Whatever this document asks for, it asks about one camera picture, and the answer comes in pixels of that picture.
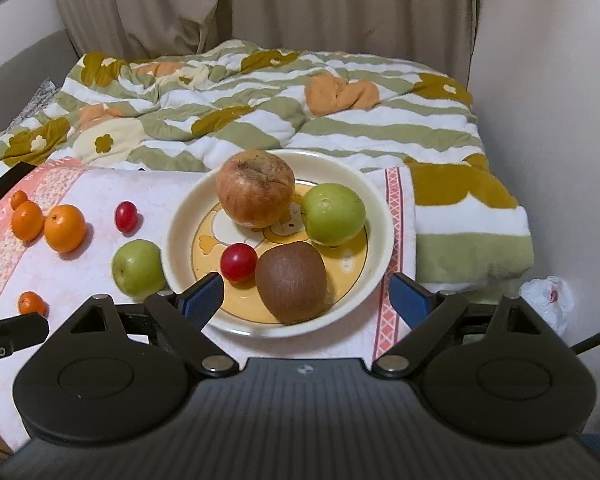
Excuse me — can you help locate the medium orange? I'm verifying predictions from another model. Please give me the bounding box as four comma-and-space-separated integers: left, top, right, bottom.
10, 200, 45, 243

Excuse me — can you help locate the green white striped blanket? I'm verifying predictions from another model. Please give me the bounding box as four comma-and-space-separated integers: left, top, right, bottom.
0, 40, 534, 289

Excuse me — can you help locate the black cable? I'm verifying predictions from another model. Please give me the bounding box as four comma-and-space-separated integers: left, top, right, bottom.
569, 320, 600, 356

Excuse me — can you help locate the beige curtain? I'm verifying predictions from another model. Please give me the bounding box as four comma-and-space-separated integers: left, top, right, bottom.
56, 0, 478, 82

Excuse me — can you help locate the pink white floral towel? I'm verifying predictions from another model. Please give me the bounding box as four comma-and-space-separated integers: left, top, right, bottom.
0, 156, 418, 453

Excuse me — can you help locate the grey patterned pillow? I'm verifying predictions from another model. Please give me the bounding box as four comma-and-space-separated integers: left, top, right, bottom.
8, 78, 59, 129

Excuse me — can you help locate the red cherry tomato on plate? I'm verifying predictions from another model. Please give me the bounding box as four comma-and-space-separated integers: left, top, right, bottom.
220, 243, 258, 283

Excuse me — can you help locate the small mandarin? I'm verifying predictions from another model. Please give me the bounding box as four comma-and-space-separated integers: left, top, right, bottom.
9, 190, 29, 210
17, 292, 47, 316

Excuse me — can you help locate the green apple on towel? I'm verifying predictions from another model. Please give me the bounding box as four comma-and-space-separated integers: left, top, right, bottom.
111, 240, 166, 300

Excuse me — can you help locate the grey sofa backrest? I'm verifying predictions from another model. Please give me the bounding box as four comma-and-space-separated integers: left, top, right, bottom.
0, 30, 78, 131

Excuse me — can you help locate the cream plate with yellow print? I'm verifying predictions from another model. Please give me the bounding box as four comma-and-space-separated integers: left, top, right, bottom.
161, 151, 396, 338

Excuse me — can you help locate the red cherry tomato on towel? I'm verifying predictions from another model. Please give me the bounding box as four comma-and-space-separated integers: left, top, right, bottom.
114, 200, 138, 234

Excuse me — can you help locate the green apple on plate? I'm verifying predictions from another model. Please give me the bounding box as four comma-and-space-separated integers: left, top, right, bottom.
300, 183, 366, 247

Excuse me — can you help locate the red-yellow apple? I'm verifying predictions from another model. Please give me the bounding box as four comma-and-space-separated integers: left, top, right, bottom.
214, 150, 296, 229

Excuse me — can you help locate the large orange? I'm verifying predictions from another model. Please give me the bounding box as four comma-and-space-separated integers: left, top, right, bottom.
43, 205, 86, 254

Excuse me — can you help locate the brown kiwi fruit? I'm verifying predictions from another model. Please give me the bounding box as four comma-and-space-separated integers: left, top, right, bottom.
254, 242, 328, 325

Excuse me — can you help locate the white plastic bag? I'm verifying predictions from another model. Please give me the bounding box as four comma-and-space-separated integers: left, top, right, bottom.
519, 276, 574, 337

